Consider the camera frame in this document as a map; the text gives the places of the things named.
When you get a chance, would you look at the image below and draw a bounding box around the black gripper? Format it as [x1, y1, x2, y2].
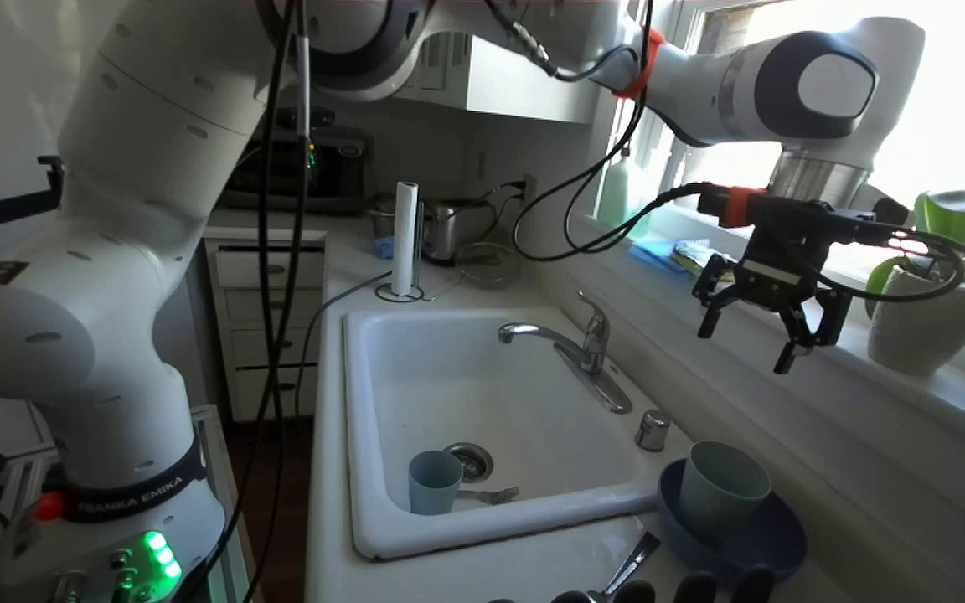
[692, 197, 857, 378]

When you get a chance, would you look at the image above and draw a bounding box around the blue bowl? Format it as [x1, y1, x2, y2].
[654, 456, 810, 592]

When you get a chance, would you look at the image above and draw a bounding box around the chrome sink hole cap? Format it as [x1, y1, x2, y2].
[632, 407, 674, 456]

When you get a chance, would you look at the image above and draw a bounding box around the white kitchen sink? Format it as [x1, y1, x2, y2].
[339, 300, 736, 565]

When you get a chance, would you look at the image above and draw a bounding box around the metal sink drain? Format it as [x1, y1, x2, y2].
[442, 440, 499, 485]

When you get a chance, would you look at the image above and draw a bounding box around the pale yellow sponge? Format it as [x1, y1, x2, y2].
[670, 236, 729, 279]

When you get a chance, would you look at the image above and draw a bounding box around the blue cloth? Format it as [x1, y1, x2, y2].
[625, 228, 692, 279]

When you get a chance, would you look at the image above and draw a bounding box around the white plant pot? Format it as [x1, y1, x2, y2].
[864, 263, 965, 378]

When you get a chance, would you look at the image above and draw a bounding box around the chrome faucet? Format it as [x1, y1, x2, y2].
[494, 290, 639, 419]

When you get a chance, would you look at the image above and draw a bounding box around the green soap dispenser bottle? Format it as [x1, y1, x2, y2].
[596, 149, 632, 228]

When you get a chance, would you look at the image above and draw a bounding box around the green houseplant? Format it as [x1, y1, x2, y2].
[861, 128, 965, 424]

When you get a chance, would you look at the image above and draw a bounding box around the metal utensil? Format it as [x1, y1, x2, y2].
[580, 526, 662, 603]

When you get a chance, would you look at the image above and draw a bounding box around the black dish rack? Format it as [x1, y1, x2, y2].
[493, 564, 780, 603]

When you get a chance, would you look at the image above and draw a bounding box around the steel pot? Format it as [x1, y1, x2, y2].
[419, 197, 494, 267]

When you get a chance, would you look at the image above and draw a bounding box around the metal spoon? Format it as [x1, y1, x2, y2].
[456, 483, 521, 510]

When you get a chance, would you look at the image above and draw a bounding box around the small blue mug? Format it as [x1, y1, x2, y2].
[405, 449, 465, 518]

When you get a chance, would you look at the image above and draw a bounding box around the black toaster oven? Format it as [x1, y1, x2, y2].
[216, 103, 374, 219]

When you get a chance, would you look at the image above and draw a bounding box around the white drawer cabinet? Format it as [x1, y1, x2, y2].
[201, 223, 335, 429]

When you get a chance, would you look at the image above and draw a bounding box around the green indicator light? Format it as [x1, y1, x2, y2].
[110, 526, 186, 603]

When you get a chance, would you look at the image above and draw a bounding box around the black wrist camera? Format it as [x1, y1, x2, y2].
[833, 195, 915, 250]

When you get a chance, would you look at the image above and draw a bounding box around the white window frame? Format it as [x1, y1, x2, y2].
[604, 0, 965, 483]

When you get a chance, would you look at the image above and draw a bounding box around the orange forearm strap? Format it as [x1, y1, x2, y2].
[625, 27, 670, 100]

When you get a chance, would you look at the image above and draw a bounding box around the white wall cabinet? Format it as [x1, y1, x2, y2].
[392, 30, 604, 128]

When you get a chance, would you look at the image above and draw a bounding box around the thin black counter cord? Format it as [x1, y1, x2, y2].
[290, 267, 395, 424]

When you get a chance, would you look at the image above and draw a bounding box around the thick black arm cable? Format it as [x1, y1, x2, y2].
[193, 0, 320, 603]

